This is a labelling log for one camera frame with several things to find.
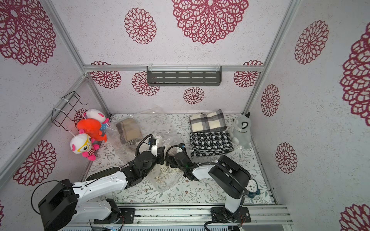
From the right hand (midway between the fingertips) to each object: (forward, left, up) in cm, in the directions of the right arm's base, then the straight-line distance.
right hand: (169, 156), depth 91 cm
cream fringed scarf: (-11, +2, -4) cm, 11 cm away
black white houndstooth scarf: (+11, -26, -1) cm, 28 cm away
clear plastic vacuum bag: (+33, +17, -5) cm, 38 cm away
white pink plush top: (+21, +49, +16) cm, 56 cm away
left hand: (-1, +2, +11) cm, 11 cm away
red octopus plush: (+11, +47, +16) cm, 51 cm away
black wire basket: (+19, +55, +31) cm, 65 cm away
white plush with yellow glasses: (-1, +47, +16) cm, 49 cm away
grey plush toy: (+15, -45, +6) cm, 48 cm away
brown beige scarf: (+22, +34, -2) cm, 40 cm away
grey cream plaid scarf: (+29, -26, +1) cm, 38 cm away
